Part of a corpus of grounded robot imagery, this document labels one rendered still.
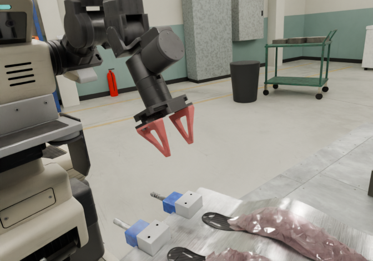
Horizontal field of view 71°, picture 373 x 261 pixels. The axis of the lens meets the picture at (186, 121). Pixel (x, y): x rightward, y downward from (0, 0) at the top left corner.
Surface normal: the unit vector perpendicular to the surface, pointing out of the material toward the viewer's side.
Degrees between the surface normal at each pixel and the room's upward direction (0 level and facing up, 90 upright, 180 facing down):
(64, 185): 98
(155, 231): 0
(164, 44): 64
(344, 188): 0
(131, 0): 90
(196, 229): 0
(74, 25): 90
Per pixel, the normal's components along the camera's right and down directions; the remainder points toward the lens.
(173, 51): 0.63, -0.27
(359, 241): 0.04, -0.91
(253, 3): 0.48, 0.26
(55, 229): 0.75, 0.29
